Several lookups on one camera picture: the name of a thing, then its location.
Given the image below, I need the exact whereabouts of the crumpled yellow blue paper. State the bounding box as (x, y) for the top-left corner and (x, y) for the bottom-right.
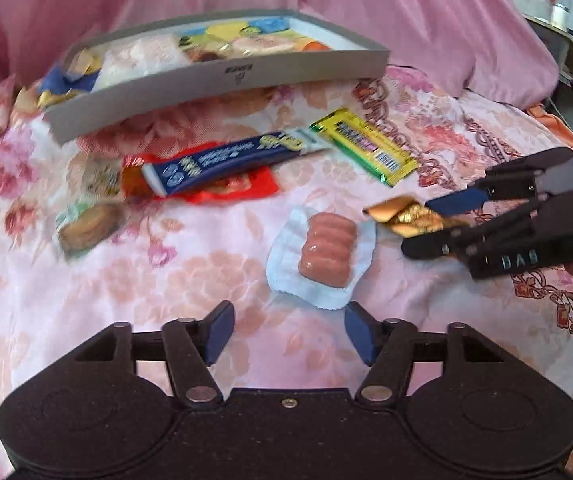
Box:
(14, 50), (102, 113)

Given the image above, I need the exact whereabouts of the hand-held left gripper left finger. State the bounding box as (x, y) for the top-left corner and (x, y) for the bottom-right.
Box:
(74, 300), (236, 407)

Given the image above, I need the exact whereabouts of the metal pot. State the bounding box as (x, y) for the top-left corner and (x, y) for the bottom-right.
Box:
(523, 2), (569, 28)

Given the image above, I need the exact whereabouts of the floral bed sheet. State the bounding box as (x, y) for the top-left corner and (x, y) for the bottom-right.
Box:
(0, 62), (573, 480)

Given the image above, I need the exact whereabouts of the dark brown snack packet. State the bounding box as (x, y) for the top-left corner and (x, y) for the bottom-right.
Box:
(186, 47), (230, 64)

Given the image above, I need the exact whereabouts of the gold foil candy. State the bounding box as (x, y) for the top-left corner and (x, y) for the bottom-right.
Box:
(363, 197), (469, 238)

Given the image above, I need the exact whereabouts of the orange cloth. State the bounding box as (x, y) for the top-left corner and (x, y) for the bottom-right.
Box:
(526, 102), (573, 138)

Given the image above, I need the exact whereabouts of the clear rice cracker packet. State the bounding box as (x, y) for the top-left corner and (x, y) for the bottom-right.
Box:
(226, 30), (299, 58)

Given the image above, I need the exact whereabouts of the pale blue sausage packet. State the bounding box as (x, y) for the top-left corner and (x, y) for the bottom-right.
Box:
(265, 205), (377, 311)

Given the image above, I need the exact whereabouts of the grey shallow cardboard box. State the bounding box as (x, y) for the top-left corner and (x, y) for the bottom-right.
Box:
(44, 8), (392, 145)

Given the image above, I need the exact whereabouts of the colourful cartoon drawing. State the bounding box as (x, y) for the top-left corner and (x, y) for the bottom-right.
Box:
(174, 16), (312, 51)

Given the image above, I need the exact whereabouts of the red dried tofu packet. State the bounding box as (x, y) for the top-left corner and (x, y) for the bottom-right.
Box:
(121, 142), (281, 206)

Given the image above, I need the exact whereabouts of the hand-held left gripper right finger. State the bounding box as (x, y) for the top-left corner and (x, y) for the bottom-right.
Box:
(345, 300), (509, 407)

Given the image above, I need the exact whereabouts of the large white snack packet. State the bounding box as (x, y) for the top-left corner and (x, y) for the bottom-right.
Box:
(94, 35), (192, 91)

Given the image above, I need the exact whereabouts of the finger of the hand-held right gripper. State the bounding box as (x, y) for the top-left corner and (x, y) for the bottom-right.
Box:
(400, 199), (547, 261)
(425, 147), (573, 217)

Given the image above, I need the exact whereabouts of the long blue snack packet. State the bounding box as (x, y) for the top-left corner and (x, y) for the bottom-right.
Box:
(140, 129), (334, 198)

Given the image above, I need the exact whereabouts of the yellow green snack packet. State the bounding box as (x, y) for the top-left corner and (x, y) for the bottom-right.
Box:
(309, 107), (419, 188)

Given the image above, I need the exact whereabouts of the green label biscuit packet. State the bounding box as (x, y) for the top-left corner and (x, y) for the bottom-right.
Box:
(55, 155), (130, 263)

